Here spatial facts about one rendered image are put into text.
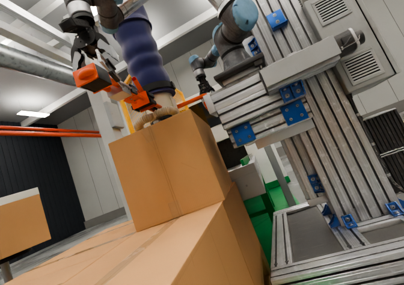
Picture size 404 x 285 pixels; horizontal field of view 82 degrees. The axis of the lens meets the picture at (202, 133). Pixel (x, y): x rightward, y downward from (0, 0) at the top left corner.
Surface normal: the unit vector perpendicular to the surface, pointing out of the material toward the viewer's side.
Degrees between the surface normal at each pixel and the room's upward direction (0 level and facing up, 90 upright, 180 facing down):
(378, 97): 90
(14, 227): 90
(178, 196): 90
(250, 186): 90
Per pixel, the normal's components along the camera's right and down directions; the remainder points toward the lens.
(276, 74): -0.30, -0.03
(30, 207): 0.53, -0.33
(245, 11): 0.37, -0.15
